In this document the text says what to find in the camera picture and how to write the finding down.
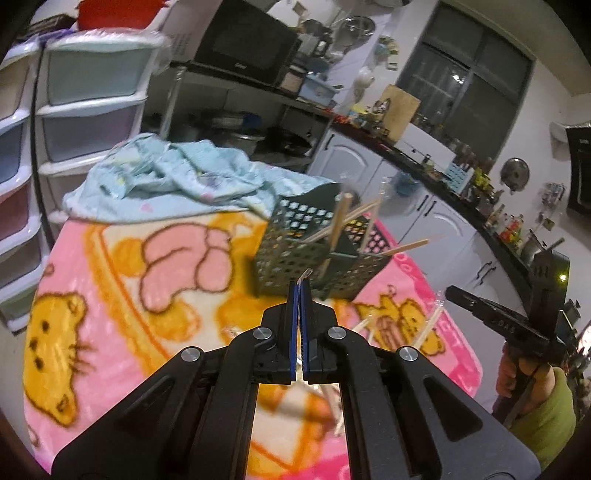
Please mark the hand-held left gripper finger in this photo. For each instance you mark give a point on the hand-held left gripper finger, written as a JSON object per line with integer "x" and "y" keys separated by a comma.
{"x": 305, "y": 332}
{"x": 294, "y": 332}

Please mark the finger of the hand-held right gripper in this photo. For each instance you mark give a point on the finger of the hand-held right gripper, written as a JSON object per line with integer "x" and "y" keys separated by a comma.
{"x": 498, "y": 321}

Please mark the plastic chopstick pair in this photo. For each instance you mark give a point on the plastic chopstick pair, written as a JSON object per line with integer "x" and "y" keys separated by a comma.
{"x": 304, "y": 277}

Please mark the green plastic utensil basket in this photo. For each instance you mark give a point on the green plastic utensil basket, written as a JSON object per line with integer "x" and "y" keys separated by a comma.
{"x": 286, "y": 263}

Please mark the pile of wooden chopsticks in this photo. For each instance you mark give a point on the pile of wooden chopsticks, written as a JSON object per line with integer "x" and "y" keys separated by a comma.
{"x": 340, "y": 221}

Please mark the person's right forearm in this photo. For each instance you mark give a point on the person's right forearm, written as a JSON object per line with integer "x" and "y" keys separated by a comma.
{"x": 549, "y": 415}

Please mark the person's right hand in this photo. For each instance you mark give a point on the person's right hand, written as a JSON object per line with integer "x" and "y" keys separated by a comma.
{"x": 508, "y": 376}

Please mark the row of condiment bottles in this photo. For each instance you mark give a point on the row of condiment bottles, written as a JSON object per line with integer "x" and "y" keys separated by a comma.
{"x": 510, "y": 233}

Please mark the white kitchen cabinets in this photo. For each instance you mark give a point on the white kitchen cabinets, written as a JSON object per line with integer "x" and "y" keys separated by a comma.
{"x": 443, "y": 221}

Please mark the black range hood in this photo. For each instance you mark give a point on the black range hood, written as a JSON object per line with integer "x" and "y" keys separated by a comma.
{"x": 579, "y": 170}

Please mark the steel pot lid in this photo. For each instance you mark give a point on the steel pot lid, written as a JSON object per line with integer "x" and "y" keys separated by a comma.
{"x": 514, "y": 173}

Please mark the blue knife block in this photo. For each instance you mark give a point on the blue knife block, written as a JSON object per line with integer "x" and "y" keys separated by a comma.
{"x": 458, "y": 175}

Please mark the blue hanging bag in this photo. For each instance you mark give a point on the blue hanging bag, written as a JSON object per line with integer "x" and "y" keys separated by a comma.
{"x": 406, "y": 184}

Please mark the pink printed blanket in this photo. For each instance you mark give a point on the pink printed blanket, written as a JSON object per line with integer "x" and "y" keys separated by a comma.
{"x": 120, "y": 350}

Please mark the row of glass jars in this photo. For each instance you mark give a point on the row of glass jars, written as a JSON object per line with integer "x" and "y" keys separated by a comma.
{"x": 455, "y": 145}

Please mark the black frying pan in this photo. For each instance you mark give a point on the black frying pan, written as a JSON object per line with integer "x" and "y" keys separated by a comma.
{"x": 291, "y": 145}

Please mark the light blue printed cloth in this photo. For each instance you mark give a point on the light blue printed cloth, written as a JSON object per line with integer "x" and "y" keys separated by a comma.
{"x": 184, "y": 175}

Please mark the wooden cutting board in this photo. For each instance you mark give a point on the wooden cutting board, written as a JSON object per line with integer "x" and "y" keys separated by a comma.
{"x": 399, "y": 113}

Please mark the dark framed window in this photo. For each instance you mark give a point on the dark framed window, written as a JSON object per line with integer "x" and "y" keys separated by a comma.
{"x": 461, "y": 78}

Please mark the blue dish rack box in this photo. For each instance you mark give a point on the blue dish rack box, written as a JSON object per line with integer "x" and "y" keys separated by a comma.
{"x": 316, "y": 90}

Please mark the metal shelf rack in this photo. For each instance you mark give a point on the metal shelf rack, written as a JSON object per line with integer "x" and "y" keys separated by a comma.
{"x": 231, "y": 76}

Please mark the black blender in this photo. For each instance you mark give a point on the black blender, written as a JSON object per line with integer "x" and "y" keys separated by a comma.
{"x": 318, "y": 44}

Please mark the black microwave oven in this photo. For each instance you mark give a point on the black microwave oven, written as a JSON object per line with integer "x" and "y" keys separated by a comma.
{"x": 244, "y": 41}

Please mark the steel hanging bowl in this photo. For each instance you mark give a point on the steel hanging bowl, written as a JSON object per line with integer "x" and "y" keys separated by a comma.
{"x": 358, "y": 25}

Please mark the drawer tower with teal drawer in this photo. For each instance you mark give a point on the drawer tower with teal drawer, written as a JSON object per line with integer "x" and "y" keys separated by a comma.
{"x": 92, "y": 74}

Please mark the drawer tower with beige drawer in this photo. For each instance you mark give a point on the drawer tower with beige drawer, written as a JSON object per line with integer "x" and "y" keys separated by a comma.
{"x": 18, "y": 152}

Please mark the red plastic basin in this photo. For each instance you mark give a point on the red plastic basin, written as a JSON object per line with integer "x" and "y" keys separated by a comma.
{"x": 111, "y": 11}

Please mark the dark flat tray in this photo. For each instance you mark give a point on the dark flat tray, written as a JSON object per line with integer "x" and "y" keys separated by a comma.
{"x": 51, "y": 25}

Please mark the white wall jug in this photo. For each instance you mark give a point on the white wall jug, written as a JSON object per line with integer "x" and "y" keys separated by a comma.
{"x": 364, "y": 78}

